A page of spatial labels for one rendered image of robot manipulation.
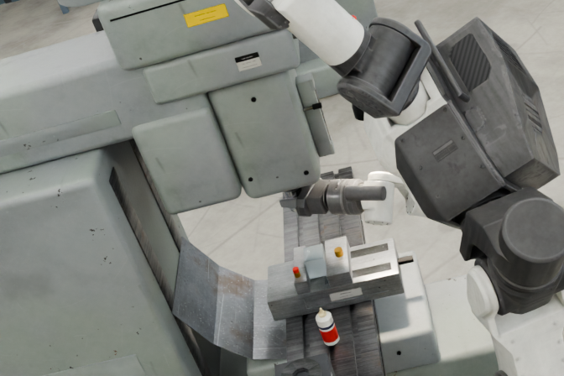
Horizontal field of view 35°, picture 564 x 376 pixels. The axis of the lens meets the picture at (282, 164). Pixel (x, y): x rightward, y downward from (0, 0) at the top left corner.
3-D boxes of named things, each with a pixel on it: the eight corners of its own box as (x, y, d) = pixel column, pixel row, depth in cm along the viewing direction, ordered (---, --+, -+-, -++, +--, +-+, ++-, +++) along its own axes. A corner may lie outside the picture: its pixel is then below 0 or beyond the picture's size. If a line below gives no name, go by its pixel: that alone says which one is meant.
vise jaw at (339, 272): (349, 247, 239) (346, 235, 237) (353, 283, 226) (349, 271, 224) (328, 252, 240) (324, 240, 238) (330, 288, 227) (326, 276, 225)
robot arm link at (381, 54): (379, 9, 152) (424, 53, 160) (345, 7, 159) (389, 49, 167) (347, 67, 150) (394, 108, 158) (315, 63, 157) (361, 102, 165)
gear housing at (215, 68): (298, 23, 212) (286, -14, 207) (301, 69, 191) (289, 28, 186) (166, 60, 217) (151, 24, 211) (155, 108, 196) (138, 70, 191)
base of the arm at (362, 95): (447, 56, 161) (404, 51, 170) (408, 15, 153) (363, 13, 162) (410, 127, 158) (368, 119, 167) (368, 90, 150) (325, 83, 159)
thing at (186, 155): (245, 147, 230) (213, 60, 217) (243, 200, 209) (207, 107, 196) (176, 164, 233) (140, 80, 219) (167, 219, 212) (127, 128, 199)
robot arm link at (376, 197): (357, 182, 221) (400, 182, 215) (354, 225, 219) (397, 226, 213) (338, 173, 211) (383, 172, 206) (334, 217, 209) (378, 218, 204)
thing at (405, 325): (422, 278, 261) (414, 247, 255) (442, 363, 231) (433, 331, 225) (259, 315, 268) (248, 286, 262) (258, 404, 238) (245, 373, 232)
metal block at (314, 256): (328, 260, 235) (322, 242, 232) (329, 274, 230) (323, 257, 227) (309, 264, 236) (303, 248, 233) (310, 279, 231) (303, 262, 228)
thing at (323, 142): (334, 145, 218) (311, 71, 207) (335, 154, 215) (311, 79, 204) (318, 149, 219) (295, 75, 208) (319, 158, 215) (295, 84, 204)
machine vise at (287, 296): (399, 257, 240) (389, 225, 235) (404, 293, 228) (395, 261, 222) (274, 284, 246) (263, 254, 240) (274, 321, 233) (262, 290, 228)
